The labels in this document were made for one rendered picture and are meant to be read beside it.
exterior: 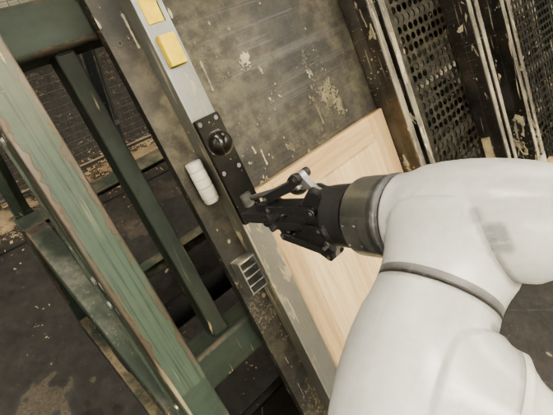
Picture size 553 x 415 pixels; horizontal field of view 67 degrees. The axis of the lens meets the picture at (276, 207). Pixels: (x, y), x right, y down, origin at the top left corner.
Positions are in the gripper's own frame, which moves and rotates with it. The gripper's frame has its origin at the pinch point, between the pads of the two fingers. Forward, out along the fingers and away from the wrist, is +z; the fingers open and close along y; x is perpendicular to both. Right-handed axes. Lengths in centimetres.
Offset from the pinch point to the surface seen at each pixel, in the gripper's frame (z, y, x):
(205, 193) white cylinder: 13.0, -4.6, -0.9
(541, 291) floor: 44, 144, 162
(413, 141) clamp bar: 8, 10, 51
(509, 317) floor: 49, 141, 134
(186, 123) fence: 13.5, -16.3, 2.1
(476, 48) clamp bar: 9, 0, 92
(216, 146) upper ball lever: 0.2, -12.1, -1.8
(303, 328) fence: 11.7, 29.0, 3.9
